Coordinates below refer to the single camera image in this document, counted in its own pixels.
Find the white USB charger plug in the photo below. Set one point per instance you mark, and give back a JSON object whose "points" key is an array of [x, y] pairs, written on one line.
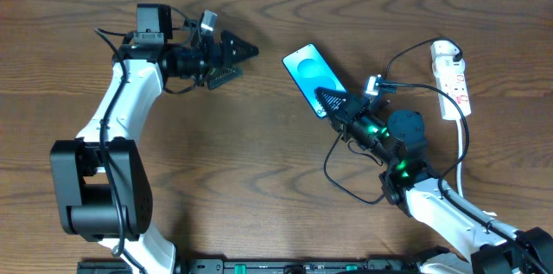
{"points": [[443, 48]]}

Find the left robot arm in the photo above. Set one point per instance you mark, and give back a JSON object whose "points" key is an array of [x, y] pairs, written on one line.
{"points": [[102, 190]]}

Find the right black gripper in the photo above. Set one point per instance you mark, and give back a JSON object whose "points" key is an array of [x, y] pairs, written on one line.
{"points": [[350, 114]]}

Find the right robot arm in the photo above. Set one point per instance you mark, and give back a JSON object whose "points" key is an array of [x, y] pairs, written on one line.
{"points": [[482, 244]]}

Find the white power strip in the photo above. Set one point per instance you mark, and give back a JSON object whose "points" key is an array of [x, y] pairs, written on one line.
{"points": [[450, 79]]}

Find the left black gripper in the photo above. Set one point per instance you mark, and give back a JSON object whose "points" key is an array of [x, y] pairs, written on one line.
{"points": [[214, 60]]}

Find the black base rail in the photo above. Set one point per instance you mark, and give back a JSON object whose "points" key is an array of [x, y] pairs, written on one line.
{"points": [[268, 266]]}

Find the Samsung Galaxy smartphone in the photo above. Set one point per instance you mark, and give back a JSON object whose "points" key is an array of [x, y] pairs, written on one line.
{"points": [[309, 70]]}

